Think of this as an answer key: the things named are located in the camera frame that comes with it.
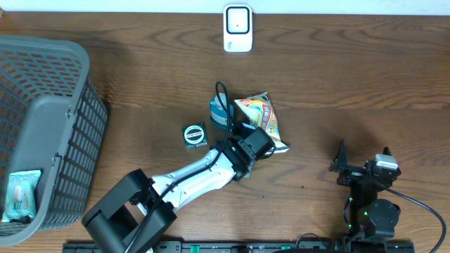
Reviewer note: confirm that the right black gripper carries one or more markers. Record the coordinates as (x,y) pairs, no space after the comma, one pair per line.
(340,163)

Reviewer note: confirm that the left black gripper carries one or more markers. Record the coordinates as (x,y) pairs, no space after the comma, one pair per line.
(255,157)

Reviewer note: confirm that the yellow snack bag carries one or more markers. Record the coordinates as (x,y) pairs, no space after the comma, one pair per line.
(260,112)

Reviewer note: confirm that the teal mouthwash bottle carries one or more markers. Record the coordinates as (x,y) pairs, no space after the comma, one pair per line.
(218,115)

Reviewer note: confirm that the green square box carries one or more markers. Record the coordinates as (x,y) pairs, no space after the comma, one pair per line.
(194,135)

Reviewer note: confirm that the light blue wipes packet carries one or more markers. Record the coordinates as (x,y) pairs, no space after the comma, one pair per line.
(20,199)

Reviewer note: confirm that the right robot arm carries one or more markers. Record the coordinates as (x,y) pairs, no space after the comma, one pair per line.
(369,217)

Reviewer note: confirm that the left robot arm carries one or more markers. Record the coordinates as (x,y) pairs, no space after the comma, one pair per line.
(137,211)

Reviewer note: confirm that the white barcode scanner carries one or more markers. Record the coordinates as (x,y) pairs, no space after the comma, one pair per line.
(238,29)

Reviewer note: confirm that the grey plastic basket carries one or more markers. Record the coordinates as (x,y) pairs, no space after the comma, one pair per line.
(52,120)

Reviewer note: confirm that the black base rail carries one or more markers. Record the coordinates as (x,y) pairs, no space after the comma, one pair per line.
(268,247)

